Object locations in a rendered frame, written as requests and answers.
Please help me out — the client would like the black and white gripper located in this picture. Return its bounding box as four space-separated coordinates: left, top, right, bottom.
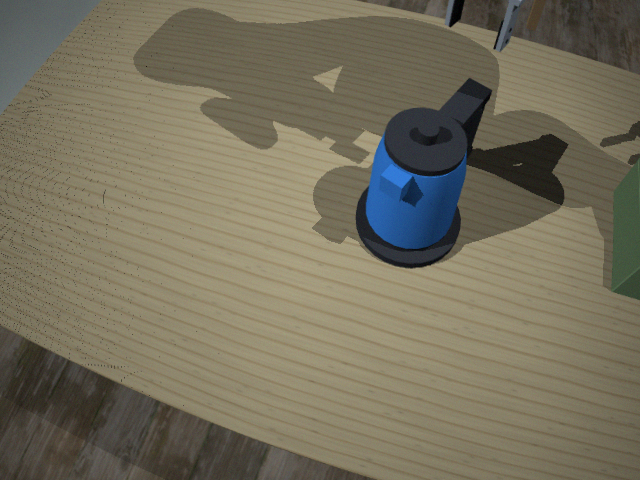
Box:
445 0 526 52

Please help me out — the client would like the dark grey round disc with central stud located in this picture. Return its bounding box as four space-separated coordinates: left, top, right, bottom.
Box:
356 186 461 268

